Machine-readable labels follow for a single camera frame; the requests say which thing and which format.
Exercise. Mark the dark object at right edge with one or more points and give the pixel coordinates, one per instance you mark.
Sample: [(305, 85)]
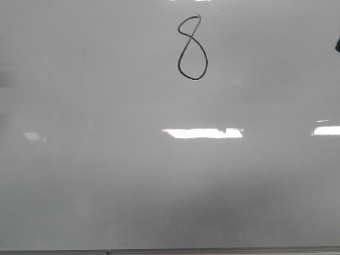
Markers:
[(337, 47)]

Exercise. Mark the white whiteboard with aluminium frame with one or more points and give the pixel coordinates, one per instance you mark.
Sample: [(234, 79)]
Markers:
[(169, 124)]

